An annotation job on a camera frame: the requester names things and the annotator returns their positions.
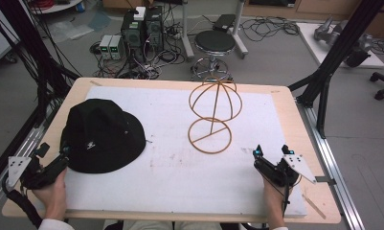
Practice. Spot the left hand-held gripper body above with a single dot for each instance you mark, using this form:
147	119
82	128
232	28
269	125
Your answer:
42	172

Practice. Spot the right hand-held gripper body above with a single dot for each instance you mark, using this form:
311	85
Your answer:
279	171

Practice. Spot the black bucket hat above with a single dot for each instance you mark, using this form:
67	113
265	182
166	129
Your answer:
103	131

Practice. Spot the person's left hand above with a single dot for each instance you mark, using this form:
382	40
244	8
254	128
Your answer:
52	198

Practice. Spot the person's right hand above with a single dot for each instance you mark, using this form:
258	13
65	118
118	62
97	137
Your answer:
274	201

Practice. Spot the thin wooden stick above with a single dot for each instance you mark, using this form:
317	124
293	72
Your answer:
314	206

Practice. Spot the white foam mat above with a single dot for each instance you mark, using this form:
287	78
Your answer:
180	179

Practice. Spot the white platform board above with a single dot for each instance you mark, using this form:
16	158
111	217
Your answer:
314	44

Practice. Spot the white power supply unit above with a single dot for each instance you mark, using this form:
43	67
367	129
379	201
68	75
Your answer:
117	46
105	46

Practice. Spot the black office chair base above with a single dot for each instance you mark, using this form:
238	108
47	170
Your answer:
382	84

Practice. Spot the black round stool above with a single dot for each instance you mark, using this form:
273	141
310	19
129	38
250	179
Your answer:
214	43

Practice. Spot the clear plastic sheet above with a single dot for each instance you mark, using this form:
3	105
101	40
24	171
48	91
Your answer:
70	30

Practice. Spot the flat black box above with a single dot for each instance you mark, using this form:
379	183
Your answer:
224	22

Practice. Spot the black computer tower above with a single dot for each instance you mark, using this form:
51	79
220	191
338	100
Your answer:
132	35
154	28

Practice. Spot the white metal stand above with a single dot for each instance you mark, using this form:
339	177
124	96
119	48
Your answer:
187	35

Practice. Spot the small white box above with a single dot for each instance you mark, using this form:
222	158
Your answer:
140	13

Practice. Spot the aluminium rail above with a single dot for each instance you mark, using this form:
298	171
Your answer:
333	166
17	150

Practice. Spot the black metal frame post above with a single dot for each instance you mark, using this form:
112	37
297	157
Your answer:
36	54
336	54

